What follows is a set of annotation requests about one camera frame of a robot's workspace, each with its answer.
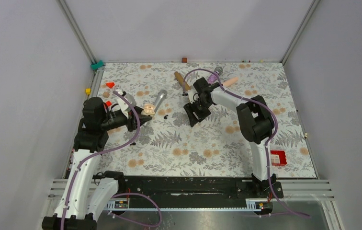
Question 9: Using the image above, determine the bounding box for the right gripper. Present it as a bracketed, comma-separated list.
[184, 98, 213, 128]

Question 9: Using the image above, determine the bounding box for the silver microphone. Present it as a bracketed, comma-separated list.
[153, 90, 168, 112]

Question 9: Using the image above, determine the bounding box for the red triangle block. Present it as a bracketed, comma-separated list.
[105, 82, 115, 89]

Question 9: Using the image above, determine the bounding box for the beige charging case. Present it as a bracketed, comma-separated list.
[141, 103, 156, 117]

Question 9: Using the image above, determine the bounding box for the beige small block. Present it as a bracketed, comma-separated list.
[102, 92, 110, 98]

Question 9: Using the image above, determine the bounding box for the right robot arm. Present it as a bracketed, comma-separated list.
[183, 78, 283, 200]

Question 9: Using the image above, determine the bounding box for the yellow cube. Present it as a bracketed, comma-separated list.
[85, 88, 91, 95]

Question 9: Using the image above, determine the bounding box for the pink microphone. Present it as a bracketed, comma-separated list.
[222, 77, 239, 87]

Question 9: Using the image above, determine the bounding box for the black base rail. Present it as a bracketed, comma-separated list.
[118, 176, 271, 209]

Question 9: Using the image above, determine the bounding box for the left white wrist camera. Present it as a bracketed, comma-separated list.
[117, 91, 136, 118]

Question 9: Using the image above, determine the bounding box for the purple glitter microphone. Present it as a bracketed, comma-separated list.
[207, 66, 223, 84]

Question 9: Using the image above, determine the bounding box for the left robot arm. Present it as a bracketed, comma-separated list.
[41, 96, 152, 230]

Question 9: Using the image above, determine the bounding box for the bottom purple cable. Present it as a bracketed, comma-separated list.
[110, 191, 164, 228]

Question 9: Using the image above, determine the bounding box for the floral table mat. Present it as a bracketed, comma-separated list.
[96, 63, 317, 178]

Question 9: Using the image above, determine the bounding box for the gold microphone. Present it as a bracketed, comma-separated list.
[174, 71, 191, 92]

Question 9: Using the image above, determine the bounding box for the red box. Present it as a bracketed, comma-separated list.
[270, 150, 287, 166]

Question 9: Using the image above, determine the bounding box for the teal corner clip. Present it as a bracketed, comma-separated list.
[90, 60, 104, 70]

